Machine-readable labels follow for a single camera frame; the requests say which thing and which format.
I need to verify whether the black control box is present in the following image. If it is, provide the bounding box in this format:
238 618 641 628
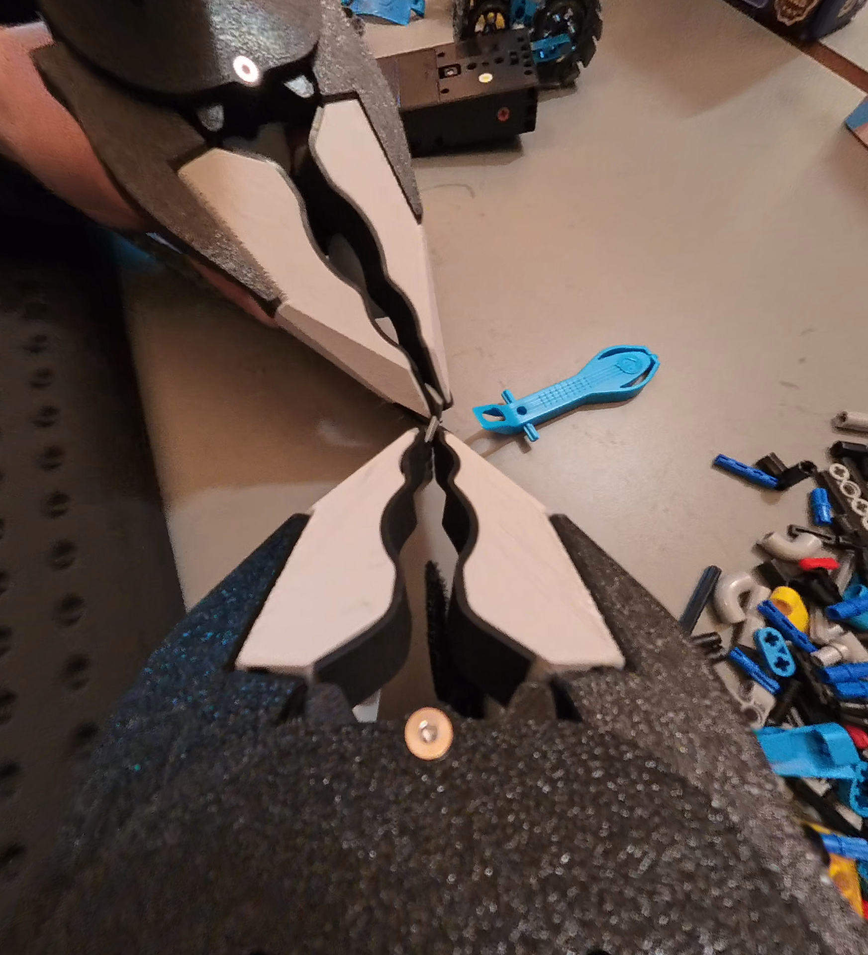
378 37 539 158

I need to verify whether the person's left hand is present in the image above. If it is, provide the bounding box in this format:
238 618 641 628
0 22 280 331

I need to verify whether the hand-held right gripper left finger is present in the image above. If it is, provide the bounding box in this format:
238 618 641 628
234 429 435 702

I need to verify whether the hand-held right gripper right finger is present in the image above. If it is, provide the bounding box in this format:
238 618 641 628
432 431 627 708

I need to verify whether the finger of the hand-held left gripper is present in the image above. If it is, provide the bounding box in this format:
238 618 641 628
178 145 438 419
307 95 452 411

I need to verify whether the large robot kit box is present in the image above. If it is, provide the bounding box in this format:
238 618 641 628
725 0 868 42

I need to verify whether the black studded pad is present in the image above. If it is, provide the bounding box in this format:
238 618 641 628
0 239 189 955

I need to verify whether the blue plastic separator tool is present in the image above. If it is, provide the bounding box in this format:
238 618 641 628
473 345 661 443

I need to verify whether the blue tracked toy robot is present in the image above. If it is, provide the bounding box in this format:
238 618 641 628
452 0 605 72

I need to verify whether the blue curved panel piece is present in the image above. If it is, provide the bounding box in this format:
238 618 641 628
340 0 427 23

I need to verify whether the pile of plastic building pieces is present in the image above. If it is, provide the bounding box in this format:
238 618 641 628
678 409 868 941

